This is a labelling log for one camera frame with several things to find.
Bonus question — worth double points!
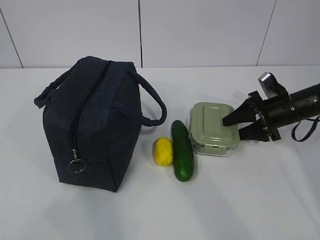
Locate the green cucumber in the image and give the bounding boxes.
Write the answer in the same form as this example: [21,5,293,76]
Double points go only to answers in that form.
[171,120,195,182]

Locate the silver zipper pull ring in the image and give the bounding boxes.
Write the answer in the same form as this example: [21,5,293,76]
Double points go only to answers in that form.
[67,148,88,174]

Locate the dark right arm cable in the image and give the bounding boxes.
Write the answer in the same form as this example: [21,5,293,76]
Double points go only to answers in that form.
[291,115,320,142]

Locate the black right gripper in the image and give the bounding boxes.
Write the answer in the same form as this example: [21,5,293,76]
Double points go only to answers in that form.
[222,91,293,142]

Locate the navy blue lunch bag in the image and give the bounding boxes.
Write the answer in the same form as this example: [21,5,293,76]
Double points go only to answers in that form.
[34,56,167,192]

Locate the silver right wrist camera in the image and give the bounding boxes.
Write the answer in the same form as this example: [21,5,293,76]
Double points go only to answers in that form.
[258,72,283,99]

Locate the yellow lemon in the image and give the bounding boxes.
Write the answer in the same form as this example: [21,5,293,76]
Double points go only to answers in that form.
[153,137,173,167]

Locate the glass container green lid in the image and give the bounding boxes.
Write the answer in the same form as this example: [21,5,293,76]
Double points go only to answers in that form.
[189,102,240,157]

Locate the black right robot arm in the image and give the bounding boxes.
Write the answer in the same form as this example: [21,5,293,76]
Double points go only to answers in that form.
[222,84,320,142]

